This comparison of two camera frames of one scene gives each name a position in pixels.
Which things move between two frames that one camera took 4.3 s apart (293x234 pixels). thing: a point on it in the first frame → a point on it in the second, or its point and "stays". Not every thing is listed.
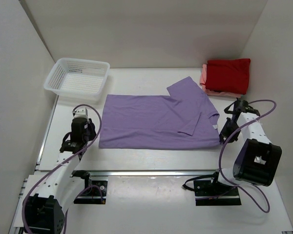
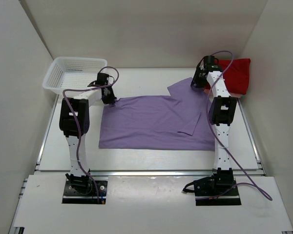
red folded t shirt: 228,76 stays
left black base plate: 94,192 stays
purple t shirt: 184,119 stays
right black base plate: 208,193 stays
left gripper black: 90,128 → 110,98
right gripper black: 229,130 → 197,81
